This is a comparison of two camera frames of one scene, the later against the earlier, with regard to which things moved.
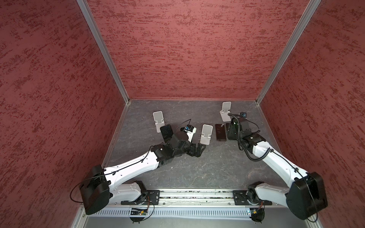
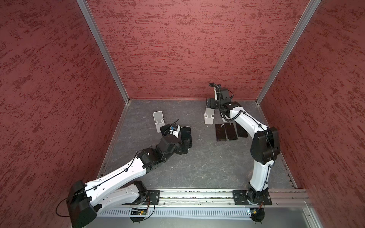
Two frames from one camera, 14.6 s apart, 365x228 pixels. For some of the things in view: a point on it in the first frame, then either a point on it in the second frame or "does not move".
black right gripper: x=233 y=128 -> x=213 y=101
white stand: x=158 y=118 does not move
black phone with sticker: x=229 y=128 does not move
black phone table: x=167 y=132 does not move
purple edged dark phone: x=220 y=132 does not move
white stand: x=207 y=130 -> x=208 y=116
